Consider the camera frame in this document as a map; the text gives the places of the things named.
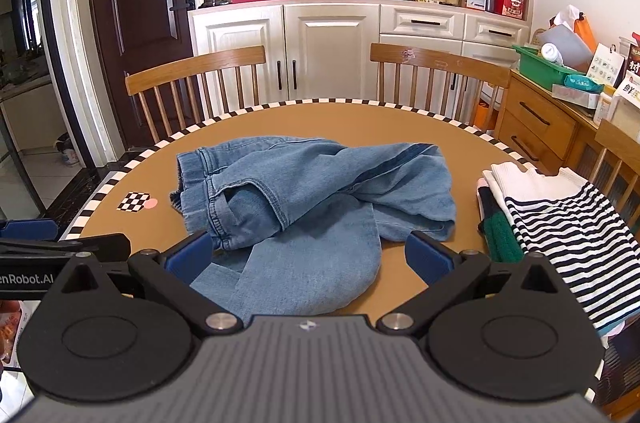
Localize blue denim jeans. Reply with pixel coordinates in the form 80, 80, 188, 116
169, 142, 457, 316

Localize orange paper bag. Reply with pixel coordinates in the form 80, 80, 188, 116
572, 15, 599, 54

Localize grey folder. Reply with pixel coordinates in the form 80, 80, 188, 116
537, 24, 594, 72

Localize white desk calendar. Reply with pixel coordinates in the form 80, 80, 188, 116
585, 43, 627, 86

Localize black folded cloth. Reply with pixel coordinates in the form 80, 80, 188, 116
475, 188, 502, 229

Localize wooden sideboard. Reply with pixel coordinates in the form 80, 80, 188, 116
492, 69, 640, 184

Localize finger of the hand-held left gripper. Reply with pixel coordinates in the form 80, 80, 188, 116
0, 218, 60, 244
0, 233, 132, 265

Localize green wet wipes pack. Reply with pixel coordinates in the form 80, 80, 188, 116
562, 73, 607, 94

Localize white folded cloth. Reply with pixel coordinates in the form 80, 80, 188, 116
482, 163, 587, 204

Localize white plastic bottle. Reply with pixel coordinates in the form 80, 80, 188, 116
539, 43, 564, 66

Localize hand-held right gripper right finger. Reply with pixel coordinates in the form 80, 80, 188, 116
376, 230, 576, 335

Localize checkered marker sticker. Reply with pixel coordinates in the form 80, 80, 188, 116
117, 191, 151, 213

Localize black white striped shirt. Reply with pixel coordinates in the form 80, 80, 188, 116
504, 182, 640, 338

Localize white wall cabinet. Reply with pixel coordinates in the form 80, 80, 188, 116
187, 0, 535, 120

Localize dark brown door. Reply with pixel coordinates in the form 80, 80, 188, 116
84, 0, 197, 152

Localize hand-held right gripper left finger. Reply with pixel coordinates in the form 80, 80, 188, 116
44, 232, 245, 338

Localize green plastic tray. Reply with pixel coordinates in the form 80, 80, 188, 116
512, 44, 601, 90

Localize wooden spindle chair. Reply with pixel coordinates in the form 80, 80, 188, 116
582, 118, 640, 216
370, 43, 512, 127
125, 45, 267, 144

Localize green folded cloth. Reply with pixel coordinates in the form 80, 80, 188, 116
481, 210, 526, 264

